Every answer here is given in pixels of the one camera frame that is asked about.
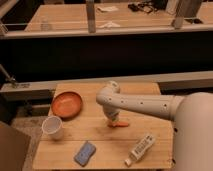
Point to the orange ceramic bowl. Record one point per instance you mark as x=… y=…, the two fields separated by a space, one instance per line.
x=67 y=105

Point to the white plastic bottle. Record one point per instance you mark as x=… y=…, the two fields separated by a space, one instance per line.
x=139 y=149

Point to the blue sponge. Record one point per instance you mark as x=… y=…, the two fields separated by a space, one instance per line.
x=85 y=153

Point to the clear plastic bottle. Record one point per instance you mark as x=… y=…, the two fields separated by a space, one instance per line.
x=45 y=25

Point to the grey metal post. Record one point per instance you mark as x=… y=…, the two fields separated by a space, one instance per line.
x=90 y=9
x=187 y=10

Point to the white crumpled paper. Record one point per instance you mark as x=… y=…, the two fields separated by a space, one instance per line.
x=109 y=24

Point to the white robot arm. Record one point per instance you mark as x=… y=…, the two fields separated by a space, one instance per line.
x=192 y=116

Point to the white paper cup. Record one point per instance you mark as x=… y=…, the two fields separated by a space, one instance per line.
x=52 y=126

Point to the grey metal post right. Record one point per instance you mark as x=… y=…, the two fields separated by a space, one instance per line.
x=187 y=10

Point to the orange pepper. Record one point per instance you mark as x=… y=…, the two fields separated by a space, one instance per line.
x=117 y=124

